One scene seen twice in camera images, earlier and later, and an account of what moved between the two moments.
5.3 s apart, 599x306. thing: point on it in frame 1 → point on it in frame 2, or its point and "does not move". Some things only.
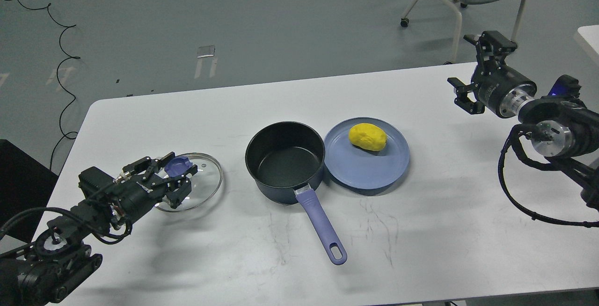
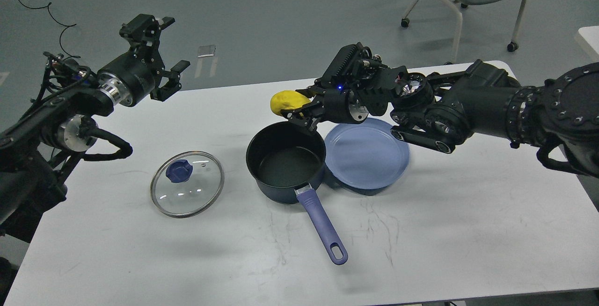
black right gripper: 498,88 → 340,105
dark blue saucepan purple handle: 286,159 does not move
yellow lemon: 368,136 → 287,99
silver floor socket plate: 204,51 does not move
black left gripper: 134,195 → 131,77
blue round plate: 353,167 does not move
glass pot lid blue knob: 176,166 does not move
